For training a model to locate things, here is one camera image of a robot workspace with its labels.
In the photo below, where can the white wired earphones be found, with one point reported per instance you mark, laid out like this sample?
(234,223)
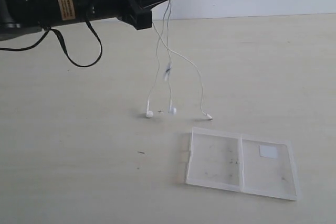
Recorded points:
(163,39)

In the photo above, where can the clear plastic open case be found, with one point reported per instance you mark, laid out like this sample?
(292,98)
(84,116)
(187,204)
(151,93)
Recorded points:
(242,163)

